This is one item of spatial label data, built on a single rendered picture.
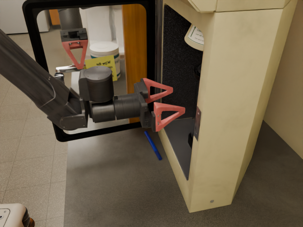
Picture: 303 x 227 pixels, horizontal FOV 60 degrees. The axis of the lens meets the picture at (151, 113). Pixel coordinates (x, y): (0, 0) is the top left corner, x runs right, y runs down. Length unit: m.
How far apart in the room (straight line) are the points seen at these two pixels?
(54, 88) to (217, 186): 0.42
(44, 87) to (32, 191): 1.61
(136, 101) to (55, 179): 1.61
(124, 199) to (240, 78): 0.42
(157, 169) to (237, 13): 0.50
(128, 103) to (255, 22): 0.30
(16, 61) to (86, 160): 0.40
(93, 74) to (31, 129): 2.18
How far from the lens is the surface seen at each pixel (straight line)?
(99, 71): 0.56
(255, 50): 0.47
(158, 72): 0.78
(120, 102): 0.59
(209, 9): 0.41
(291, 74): 0.96
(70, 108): 0.57
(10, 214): 1.66
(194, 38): 0.55
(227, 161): 0.60
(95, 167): 0.80
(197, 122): 0.51
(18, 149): 2.51
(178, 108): 0.58
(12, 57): 0.55
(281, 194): 0.80
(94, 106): 0.59
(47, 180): 2.15
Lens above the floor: 1.50
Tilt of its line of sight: 34 degrees down
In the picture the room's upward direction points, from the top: straight up
